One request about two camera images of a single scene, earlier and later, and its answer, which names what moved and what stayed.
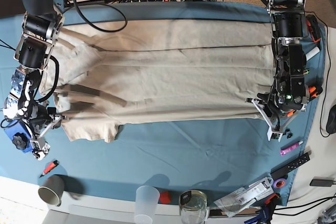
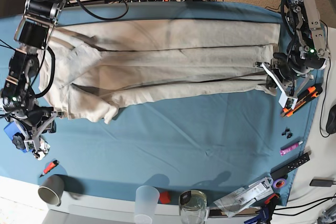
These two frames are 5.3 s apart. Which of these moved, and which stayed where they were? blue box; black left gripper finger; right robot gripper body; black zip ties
Moved: black left gripper finger
Stayed: black zip ties; right robot gripper body; blue box
